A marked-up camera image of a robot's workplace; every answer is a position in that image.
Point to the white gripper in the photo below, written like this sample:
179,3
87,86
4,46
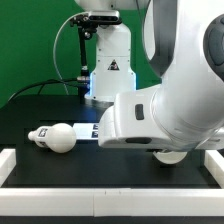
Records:
129,123

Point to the white front rail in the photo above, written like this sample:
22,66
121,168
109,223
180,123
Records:
111,202

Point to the white light bulb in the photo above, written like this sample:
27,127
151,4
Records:
60,137

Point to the white lamp shade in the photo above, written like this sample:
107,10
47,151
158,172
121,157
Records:
170,157

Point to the white left rail block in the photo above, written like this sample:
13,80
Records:
7,163

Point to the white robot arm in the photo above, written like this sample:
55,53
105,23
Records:
184,44

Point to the white marker sheet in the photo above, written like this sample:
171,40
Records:
86,131

